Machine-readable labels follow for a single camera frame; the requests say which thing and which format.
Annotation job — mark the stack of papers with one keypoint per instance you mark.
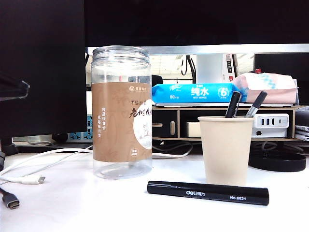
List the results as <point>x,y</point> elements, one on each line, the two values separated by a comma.
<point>303,133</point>

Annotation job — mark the beige paper cup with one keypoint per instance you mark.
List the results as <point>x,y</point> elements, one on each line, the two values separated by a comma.
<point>227,157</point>

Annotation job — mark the pink tissue pack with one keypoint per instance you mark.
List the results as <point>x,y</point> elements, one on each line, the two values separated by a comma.
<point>265,84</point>

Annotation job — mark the black round knob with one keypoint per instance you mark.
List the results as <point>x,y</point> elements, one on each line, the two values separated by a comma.
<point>60,137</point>

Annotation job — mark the clear plastic jar brown label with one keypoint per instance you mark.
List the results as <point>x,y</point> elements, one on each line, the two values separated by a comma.
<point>116,120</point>

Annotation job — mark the cream box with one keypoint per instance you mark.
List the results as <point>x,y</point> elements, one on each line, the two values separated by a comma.
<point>193,130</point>

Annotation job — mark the black monitor silver bezel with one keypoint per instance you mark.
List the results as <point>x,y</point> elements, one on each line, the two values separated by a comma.
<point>193,24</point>

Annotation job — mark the black round base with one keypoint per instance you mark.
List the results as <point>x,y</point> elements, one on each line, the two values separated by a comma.
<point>277,164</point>

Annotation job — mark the dark screen panel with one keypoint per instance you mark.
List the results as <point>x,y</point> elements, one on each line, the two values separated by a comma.
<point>277,64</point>

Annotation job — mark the grey marker black cap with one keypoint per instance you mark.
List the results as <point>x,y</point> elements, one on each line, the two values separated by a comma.
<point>258,100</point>

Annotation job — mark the thick black marker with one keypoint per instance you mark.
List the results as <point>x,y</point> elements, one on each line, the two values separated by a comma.
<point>205,193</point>

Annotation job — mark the blue power strip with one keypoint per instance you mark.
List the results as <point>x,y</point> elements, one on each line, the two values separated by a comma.
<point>79,136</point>

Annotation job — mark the wooden desk shelf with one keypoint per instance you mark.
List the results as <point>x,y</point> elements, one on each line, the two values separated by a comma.
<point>169,108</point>

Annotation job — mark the slim black marker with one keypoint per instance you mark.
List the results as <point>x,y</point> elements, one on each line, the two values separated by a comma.
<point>233,104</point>

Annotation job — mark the white usb charger block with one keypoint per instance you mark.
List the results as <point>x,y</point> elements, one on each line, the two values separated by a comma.
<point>272,131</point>

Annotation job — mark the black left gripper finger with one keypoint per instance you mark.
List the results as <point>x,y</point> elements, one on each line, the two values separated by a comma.
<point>12,88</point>

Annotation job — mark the grey flat item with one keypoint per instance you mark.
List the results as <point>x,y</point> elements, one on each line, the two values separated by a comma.
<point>303,116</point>

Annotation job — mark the white column with stickers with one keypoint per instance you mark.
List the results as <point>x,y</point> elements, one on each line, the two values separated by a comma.
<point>210,70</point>

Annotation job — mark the blue wet wipes pack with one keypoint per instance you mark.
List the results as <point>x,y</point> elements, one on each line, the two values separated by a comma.
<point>173,93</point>

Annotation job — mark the white paper sheet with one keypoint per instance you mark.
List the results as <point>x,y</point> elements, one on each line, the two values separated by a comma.
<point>120,212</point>

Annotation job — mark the black flat board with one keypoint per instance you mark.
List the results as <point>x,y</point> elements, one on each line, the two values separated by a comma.
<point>60,147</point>

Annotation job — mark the black monitor stand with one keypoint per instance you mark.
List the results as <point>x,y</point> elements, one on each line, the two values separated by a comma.
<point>8,147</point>

